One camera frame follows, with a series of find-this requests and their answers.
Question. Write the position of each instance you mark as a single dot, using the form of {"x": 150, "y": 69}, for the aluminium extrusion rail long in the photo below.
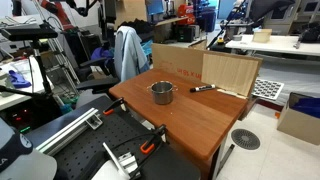
{"x": 88, "y": 120}

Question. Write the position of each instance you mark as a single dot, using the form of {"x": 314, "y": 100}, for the silver metal pot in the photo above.
{"x": 162, "y": 92}

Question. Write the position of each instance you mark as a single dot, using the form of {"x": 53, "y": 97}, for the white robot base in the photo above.
{"x": 19, "y": 160}

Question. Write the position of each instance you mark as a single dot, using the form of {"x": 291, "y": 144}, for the black camera on tripod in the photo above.
{"x": 33, "y": 34}

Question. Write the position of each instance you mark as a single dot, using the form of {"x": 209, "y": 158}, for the checkerboard calibration sheet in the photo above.
{"x": 267, "y": 89}

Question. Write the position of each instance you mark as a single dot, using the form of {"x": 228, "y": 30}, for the black office chair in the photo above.
{"x": 99, "y": 75}

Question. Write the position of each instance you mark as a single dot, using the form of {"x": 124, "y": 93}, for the white table background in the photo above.
{"x": 276, "y": 44}

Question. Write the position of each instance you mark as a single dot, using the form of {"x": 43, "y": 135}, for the aluminium extrusion rail short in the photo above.
{"x": 123, "y": 166}

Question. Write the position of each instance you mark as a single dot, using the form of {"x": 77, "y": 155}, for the small wooden box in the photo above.
{"x": 262, "y": 35}

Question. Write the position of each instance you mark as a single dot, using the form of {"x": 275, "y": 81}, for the red robot arm background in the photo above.
{"x": 55, "y": 7}

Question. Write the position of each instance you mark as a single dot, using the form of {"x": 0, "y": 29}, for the orange-tipped clamp front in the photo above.
{"x": 156, "y": 138}

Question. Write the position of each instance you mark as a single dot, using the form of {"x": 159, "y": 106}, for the black perforated breadboard table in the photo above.
{"x": 80, "y": 157}

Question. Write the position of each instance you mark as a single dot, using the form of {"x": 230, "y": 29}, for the black and white marker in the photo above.
{"x": 202, "y": 88}

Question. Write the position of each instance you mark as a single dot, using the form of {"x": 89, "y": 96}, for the cardboard box with blue contents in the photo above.
{"x": 298, "y": 124}

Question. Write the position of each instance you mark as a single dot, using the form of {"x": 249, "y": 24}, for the orange-tipped clamp near pot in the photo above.
{"x": 117, "y": 103}

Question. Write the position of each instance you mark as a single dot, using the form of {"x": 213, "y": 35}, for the wooden table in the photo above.
{"x": 197, "y": 123}

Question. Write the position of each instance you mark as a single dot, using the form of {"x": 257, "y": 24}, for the round floor drain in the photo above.
{"x": 245, "y": 139}

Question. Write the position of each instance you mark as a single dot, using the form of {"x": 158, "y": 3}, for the light blue jacket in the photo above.
{"x": 129, "y": 57}

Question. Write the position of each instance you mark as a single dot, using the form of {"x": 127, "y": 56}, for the brown cardboard backdrop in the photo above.
{"x": 230, "y": 72}

